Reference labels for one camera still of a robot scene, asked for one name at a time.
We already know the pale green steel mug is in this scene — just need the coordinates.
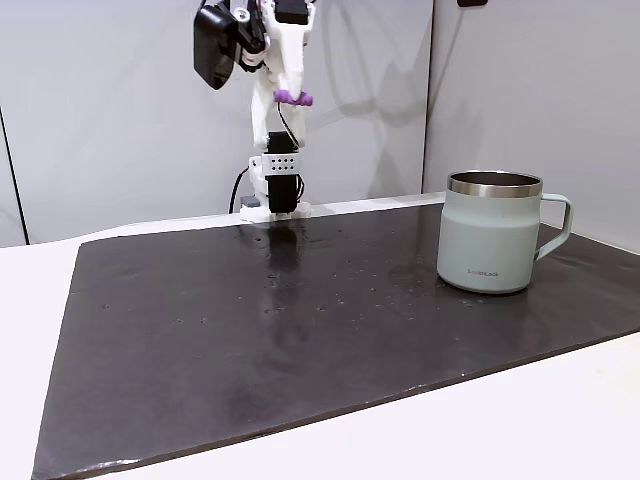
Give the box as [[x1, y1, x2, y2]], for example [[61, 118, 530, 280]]
[[436, 170, 574, 295]]

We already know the black rubber mat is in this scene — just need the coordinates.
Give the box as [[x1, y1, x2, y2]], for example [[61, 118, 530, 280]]
[[30, 202, 640, 480]]

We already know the black camera cable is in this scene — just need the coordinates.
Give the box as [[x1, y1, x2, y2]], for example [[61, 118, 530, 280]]
[[276, 100, 302, 150]]

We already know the black camera box with mount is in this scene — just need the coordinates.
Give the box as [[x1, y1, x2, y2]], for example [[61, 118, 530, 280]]
[[193, 0, 270, 92]]

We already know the black base cable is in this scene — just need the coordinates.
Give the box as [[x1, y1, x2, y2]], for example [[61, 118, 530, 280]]
[[228, 167, 261, 215]]

